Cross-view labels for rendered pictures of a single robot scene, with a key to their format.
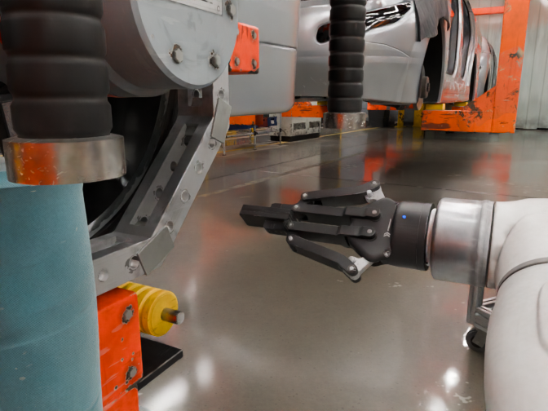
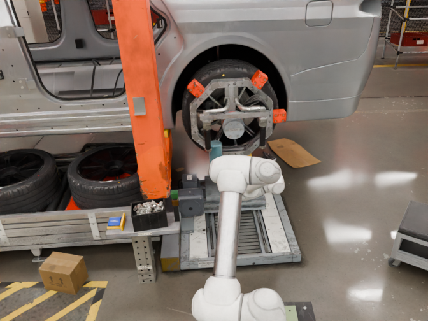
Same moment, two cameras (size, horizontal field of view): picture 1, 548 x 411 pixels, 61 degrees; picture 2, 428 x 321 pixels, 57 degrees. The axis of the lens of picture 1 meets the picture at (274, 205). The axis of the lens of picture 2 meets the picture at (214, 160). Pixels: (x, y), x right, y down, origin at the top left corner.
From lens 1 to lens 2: 2.31 m
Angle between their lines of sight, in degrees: 58
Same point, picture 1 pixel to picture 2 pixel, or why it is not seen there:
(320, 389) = (329, 213)
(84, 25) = (207, 144)
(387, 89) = not seen: outside the picture
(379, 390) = (344, 224)
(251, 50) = (282, 118)
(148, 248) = (245, 151)
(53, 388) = not seen: hidden behind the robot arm
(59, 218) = (216, 149)
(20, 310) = (211, 156)
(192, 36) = (233, 134)
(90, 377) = not seen: hidden behind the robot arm
